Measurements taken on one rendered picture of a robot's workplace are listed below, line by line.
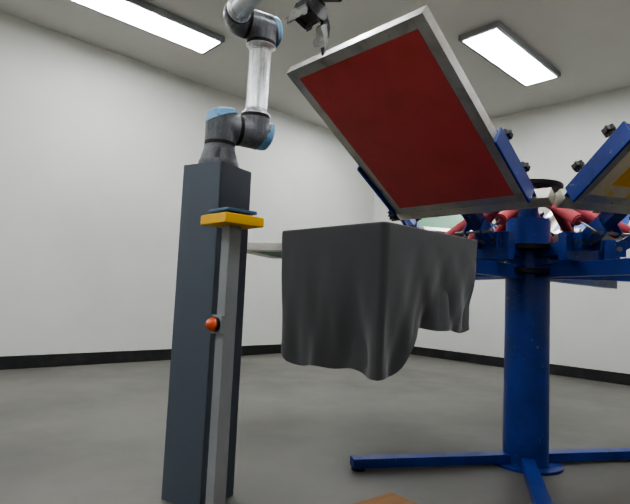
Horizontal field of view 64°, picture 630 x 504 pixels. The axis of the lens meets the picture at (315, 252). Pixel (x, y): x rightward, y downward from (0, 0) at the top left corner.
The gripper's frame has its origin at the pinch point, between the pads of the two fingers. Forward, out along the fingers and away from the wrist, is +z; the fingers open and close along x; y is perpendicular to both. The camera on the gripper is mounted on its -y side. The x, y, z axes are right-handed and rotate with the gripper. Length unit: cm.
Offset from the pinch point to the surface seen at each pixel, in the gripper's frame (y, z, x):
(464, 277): -22, 49, -70
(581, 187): -46, 8, -93
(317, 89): 21.3, -5.6, -23.9
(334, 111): 21.3, -2.9, -34.1
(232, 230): 10, 60, -2
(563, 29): 50, -238, -263
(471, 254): -22, 40, -71
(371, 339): -19, 79, -37
